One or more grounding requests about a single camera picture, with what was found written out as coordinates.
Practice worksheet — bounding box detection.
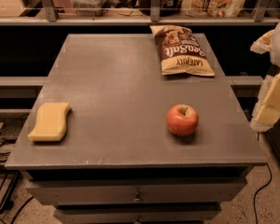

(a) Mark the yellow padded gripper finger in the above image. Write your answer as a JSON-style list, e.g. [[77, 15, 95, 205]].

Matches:
[[250, 30, 274, 54], [250, 73, 280, 133]]

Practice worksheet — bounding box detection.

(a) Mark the brown sea salt chip bag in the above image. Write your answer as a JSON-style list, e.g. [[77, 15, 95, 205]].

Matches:
[[150, 25, 215, 77]]

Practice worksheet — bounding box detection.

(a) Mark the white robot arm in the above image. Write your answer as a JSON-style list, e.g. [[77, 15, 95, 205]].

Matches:
[[250, 22, 280, 133]]

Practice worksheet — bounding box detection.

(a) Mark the colourful snack bag on shelf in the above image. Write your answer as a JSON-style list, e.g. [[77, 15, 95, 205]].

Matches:
[[183, 0, 245, 18]]

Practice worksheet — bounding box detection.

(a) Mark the yellow sponge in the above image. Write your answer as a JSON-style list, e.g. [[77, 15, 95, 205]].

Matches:
[[28, 103, 71, 142]]

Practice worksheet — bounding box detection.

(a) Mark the red apple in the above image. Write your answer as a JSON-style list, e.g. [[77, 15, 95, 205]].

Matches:
[[167, 105, 199, 136]]

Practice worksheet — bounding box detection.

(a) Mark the grey drawer cabinet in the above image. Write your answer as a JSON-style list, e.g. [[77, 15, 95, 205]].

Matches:
[[7, 35, 266, 224]]

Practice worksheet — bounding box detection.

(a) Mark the metal drawer knob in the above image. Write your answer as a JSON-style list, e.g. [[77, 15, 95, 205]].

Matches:
[[133, 195, 143, 203]]

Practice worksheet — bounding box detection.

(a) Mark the grey metal shelf rail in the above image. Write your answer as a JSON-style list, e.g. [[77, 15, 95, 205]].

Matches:
[[0, 0, 280, 26]]

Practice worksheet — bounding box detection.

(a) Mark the black cable right floor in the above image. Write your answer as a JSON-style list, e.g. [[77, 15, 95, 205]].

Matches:
[[252, 163, 273, 224]]

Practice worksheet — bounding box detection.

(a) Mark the black cables left floor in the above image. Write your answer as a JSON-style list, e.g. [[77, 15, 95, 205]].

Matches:
[[0, 114, 35, 224]]

